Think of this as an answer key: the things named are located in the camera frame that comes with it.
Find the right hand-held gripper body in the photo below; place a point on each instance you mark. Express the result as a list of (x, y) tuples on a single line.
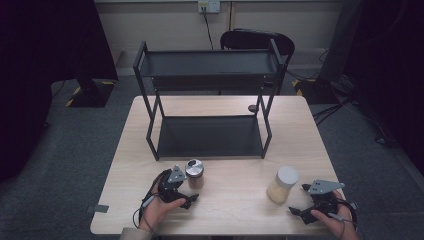
[(323, 200)]

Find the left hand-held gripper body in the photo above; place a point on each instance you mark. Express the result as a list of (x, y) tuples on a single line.
[(170, 188)]

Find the glass jar white lid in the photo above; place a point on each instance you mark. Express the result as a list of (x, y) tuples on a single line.
[(283, 186)]

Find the glass jar metal lid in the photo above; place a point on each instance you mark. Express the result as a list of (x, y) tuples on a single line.
[(194, 168)]

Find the black two-tier metal rack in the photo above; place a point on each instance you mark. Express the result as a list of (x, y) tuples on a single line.
[(206, 136)]

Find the person's left hand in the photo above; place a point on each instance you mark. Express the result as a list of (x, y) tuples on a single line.
[(155, 211)]

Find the person's right hand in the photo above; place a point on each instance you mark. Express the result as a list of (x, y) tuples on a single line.
[(340, 223)]

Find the grey tape strip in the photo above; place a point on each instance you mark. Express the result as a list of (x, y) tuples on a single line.
[(98, 208), (353, 205)]

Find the small black round knob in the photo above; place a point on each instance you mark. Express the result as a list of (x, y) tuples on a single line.
[(252, 108)]

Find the black stand base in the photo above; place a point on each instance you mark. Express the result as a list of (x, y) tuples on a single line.
[(91, 95), (316, 91)]

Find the grey stand column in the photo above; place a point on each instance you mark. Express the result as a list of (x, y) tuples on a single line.
[(340, 43)]

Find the black curtain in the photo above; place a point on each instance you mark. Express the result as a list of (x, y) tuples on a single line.
[(40, 66), (393, 66)]

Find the black chair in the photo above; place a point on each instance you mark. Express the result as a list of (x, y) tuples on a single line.
[(256, 40)]

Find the white wall outlet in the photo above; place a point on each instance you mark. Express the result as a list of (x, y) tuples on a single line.
[(209, 5)]

